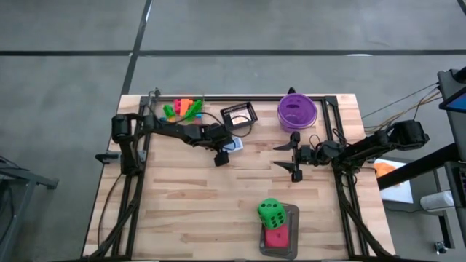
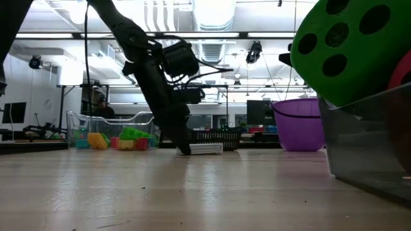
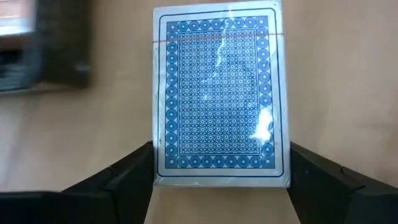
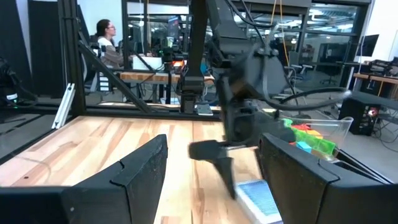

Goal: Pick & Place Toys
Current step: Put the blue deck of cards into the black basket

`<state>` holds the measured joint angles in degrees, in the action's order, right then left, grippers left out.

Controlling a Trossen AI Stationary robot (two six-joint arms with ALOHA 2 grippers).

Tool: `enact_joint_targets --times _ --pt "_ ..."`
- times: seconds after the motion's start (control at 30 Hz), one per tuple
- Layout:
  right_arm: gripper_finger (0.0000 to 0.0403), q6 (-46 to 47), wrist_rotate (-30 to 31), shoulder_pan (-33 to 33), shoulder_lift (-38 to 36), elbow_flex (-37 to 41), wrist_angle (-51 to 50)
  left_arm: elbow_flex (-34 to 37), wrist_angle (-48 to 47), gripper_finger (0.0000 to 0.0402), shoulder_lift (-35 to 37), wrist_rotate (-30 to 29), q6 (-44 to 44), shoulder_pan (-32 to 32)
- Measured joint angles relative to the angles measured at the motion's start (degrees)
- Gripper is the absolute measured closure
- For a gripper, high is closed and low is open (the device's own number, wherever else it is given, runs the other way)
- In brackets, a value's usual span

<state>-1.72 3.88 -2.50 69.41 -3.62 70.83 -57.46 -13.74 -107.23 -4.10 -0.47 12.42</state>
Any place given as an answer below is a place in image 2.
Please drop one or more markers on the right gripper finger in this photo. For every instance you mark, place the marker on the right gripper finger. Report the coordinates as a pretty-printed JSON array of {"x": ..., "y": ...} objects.
[{"x": 289, "y": 59}]

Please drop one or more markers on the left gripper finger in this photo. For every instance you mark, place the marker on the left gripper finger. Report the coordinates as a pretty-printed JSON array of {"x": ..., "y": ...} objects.
[{"x": 180, "y": 138}]

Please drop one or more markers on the small teal toy block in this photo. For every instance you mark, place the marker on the small teal toy block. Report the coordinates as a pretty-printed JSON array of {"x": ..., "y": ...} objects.
[{"x": 152, "y": 142}]

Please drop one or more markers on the green foam dice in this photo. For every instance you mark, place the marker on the green foam dice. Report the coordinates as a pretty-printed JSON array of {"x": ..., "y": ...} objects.
[{"x": 359, "y": 83}]

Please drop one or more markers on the large yellow toy block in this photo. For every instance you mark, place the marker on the large yellow toy block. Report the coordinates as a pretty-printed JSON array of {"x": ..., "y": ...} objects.
[{"x": 96, "y": 141}]

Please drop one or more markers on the large teal toy block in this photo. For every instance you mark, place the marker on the large teal toy block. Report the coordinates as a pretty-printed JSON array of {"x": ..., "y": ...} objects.
[{"x": 82, "y": 143}]

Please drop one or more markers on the red foam dice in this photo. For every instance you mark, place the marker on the red foam dice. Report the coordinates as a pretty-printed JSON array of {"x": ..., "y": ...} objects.
[{"x": 403, "y": 70}]

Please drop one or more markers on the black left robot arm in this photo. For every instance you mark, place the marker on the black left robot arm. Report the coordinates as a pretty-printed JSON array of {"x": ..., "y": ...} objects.
[{"x": 128, "y": 32}]

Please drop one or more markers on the black background robot arm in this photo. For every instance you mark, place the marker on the black background robot arm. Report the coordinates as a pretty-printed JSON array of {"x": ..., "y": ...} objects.
[{"x": 48, "y": 129}]

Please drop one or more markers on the clear plastic bin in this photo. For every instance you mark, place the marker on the clear plastic bin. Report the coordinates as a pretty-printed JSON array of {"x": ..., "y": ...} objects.
[{"x": 135, "y": 118}]

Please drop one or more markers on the black slotted plastic basket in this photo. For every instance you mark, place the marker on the black slotted plastic basket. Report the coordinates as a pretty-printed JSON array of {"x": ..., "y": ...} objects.
[{"x": 218, "y": 138}]

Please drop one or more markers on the small yellow toy block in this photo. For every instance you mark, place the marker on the small yellow toy block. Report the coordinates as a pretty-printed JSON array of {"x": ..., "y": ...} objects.
[{"x": 126, "y": 144}]

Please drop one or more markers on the large black monitor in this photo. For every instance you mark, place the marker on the large black monitor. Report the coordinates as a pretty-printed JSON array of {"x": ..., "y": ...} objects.
[{"x": 258, "y": 112}]

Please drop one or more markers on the person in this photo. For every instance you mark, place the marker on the person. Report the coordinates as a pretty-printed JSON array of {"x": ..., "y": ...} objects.
[{"x": 104, "y": 110}]

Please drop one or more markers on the purple plastic bucket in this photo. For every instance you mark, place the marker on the purple plastic bucket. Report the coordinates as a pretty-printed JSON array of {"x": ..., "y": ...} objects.
[{"x": 298, "y": 128}]

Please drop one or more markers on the blue box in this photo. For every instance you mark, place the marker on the blue box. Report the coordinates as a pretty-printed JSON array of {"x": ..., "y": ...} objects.
[{"x": 272, "y": 129}]

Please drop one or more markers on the red box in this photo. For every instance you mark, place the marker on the red box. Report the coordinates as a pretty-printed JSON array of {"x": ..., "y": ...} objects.
[{"x": 257, "y": 130}]

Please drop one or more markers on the grey translucent plastic bin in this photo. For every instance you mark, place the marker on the grey translucent plastic bin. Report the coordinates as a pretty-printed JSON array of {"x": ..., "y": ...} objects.
[{"x": 363, "y": 150}]

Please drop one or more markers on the small black monitor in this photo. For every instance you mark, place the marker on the small black monitor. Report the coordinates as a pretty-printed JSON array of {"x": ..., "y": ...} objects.
[{"x": 17, "y": 112}]

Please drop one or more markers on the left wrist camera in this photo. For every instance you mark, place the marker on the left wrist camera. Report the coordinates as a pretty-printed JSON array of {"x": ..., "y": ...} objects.
[{"x": 189, "y": 95}]

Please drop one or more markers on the black ceiling camera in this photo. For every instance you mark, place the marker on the black ceiling camera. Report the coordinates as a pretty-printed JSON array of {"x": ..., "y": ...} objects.
[{"x": 254, "y": 53}]

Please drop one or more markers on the black overhead frame bar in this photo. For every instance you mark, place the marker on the black overhead frame bar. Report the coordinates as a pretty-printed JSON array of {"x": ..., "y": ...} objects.
[{"x": 244, "y": 35}]

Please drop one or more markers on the black metal frame stand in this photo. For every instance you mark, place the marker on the black metal frame stand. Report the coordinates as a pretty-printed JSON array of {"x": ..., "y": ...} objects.
[{"x": 62, "y": 102}]

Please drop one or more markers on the black table edge rail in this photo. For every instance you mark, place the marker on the black table edge rail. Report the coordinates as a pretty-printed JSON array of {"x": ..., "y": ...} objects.
[{"x": 32, "y": 148}]

